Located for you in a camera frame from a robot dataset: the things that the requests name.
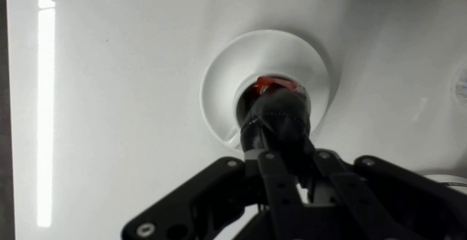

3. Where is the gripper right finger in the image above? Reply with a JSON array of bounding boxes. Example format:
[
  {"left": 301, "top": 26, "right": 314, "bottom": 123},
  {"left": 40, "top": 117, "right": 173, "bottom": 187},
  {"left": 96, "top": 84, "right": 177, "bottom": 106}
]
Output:
[{"left": 282, "top": 89, "right": 467, "bottom": 240}]

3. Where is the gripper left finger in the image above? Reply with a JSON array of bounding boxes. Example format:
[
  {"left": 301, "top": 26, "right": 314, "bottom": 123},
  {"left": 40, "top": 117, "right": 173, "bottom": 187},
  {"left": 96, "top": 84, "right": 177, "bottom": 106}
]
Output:
[{"left": 121, "top": 90, "right": 310, "bottom": 240}]

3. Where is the white bowl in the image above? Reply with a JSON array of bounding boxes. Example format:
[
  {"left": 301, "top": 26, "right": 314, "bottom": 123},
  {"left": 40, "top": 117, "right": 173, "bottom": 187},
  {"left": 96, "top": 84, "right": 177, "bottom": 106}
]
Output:
[{"left": 200, "top": 30, "right": 331, "bottom": 151}]

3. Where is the black and red object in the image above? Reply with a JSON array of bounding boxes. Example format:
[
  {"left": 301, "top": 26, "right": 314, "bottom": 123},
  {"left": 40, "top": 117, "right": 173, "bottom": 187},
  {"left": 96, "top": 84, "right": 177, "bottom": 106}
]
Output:
[{"left": 236, "top": 75, "right": 308, "bottom": 124}]

